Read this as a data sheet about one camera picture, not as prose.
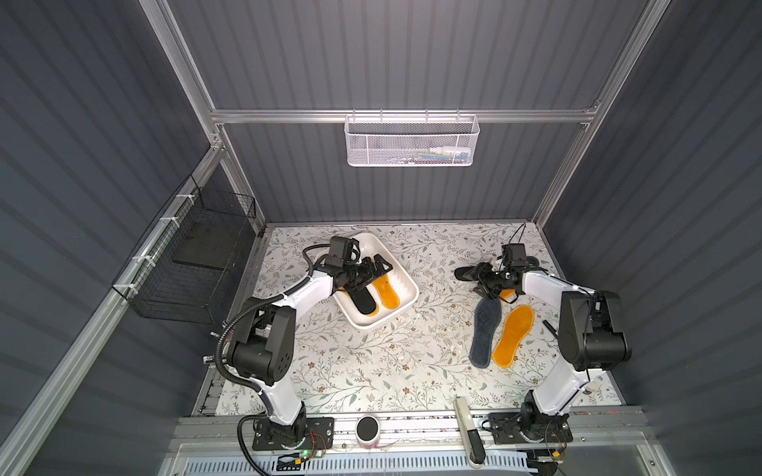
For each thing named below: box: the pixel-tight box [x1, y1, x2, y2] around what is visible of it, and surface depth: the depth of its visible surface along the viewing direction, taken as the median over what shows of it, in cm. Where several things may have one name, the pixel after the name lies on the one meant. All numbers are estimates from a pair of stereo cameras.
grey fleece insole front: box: [468, 297, 503, 369], surface depth 93 cm
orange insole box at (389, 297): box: [372, 273, 400, 310], surface depth 101 cm
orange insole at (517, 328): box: [492, 305, 535, 370], surface depth 91 cm
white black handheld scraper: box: [454, 396, 487, 469], surface depth 72 cm
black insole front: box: [347, 286, 377, 315], surface depth 96 cm
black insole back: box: [454, 261, 494, 282], surface depth 90 cm
